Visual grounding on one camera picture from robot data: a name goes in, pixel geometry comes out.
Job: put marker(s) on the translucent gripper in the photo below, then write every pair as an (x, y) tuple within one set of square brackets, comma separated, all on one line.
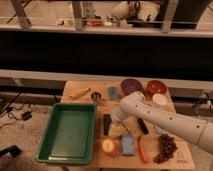
[(116, 129)]

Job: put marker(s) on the black eraser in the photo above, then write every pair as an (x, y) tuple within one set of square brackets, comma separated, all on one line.
[(106, 123)]

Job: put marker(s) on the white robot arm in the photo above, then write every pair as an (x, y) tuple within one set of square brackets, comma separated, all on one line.
[(194, 130)]

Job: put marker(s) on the blue plastic cup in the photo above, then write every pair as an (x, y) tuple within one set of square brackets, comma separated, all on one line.
[(112, 93)]

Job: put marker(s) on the small metal cup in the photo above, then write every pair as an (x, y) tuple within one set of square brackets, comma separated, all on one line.
[(96, 97)]

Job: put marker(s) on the white paper cup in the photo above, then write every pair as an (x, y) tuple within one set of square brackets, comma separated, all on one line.
[(159, 99)]

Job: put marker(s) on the metal spoon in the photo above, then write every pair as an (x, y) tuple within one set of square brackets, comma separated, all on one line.
[(127, 130)]

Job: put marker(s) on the blue sponge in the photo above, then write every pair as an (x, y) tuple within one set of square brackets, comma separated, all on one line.
[(128, 144)]

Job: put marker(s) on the peach fruit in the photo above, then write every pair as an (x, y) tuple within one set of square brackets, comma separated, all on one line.
[(108, 147)]

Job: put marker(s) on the orange carrot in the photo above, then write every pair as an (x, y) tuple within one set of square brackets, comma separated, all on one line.
[(142, 150)]

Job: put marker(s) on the blue patterned cloth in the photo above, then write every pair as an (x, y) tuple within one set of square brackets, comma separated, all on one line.
[(160, 131)]

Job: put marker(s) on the purple bowl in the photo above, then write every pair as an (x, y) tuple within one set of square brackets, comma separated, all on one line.
[(131, 85)]

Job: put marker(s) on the green plastic tray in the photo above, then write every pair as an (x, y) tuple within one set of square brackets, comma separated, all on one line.
[(69, 135)]

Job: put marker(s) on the banana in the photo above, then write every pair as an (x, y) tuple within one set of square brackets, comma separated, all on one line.
[(78, 93)]

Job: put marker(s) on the bunch of dark grapes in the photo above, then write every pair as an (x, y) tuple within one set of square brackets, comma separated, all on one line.
[(167, 148)]

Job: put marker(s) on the red bowl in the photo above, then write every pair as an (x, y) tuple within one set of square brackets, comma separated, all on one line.
[(155, 86)]

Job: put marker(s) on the black power adapter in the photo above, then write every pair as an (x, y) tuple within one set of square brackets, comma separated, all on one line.
[(26, 115)]

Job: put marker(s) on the person in beige clothes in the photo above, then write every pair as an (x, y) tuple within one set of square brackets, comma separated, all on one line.
[(143, 10)]

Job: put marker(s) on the black handled peeler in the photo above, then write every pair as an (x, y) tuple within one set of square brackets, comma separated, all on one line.
[(143, 126)]

